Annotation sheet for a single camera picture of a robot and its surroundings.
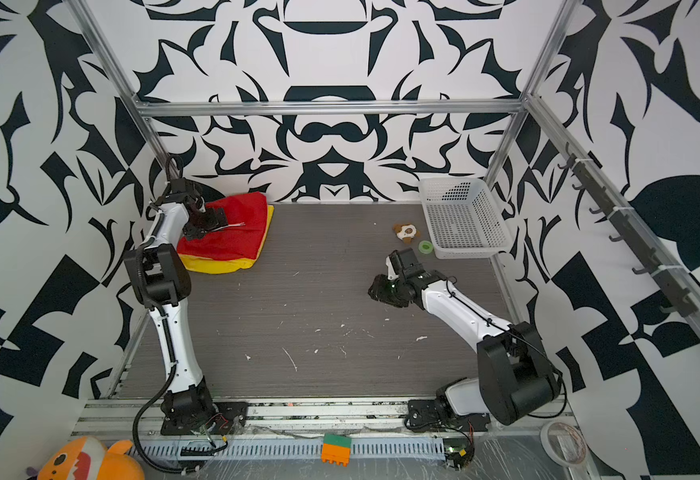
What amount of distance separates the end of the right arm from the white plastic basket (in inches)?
12.7

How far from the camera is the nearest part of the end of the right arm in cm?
64

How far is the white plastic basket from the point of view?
3.51 ft
